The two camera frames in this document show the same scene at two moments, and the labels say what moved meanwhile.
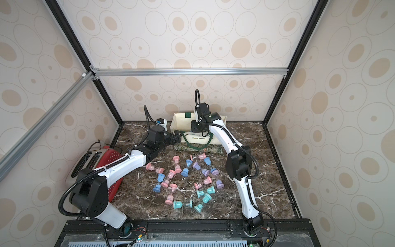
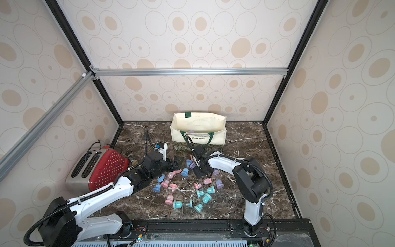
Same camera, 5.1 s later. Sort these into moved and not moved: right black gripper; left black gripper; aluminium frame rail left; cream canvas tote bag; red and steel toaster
Moved: left black gripper; right black gripper
Not moved: cream canvas tote bag; red and steel toaster; aluminium frame rail left
